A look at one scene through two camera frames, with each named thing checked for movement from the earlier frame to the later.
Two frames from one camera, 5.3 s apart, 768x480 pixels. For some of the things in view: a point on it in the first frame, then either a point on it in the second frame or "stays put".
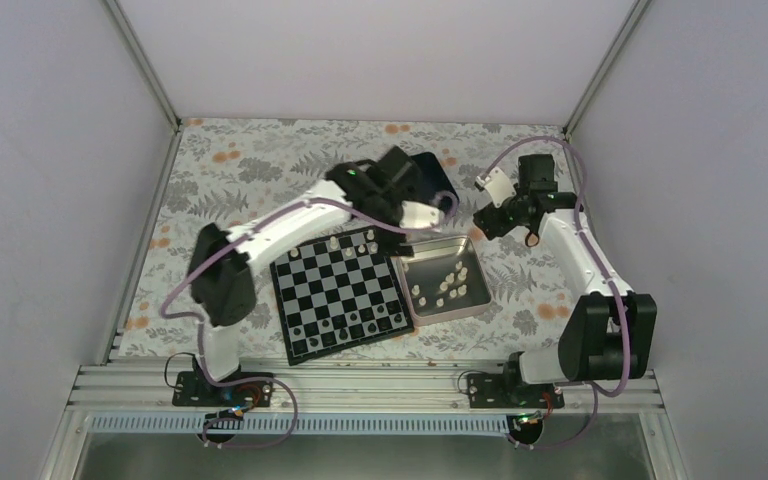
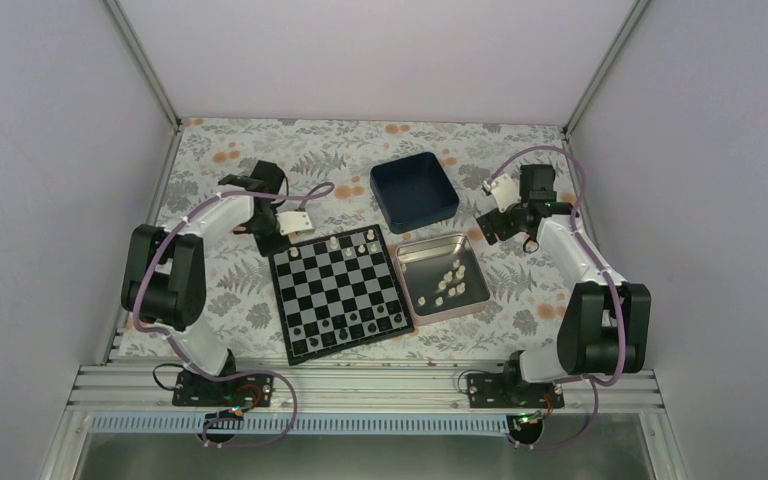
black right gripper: [488, 221] stays put
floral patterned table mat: [230, 170] stays put
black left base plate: [193, 389] stays put
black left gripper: [383, 237] -> [267, 247]
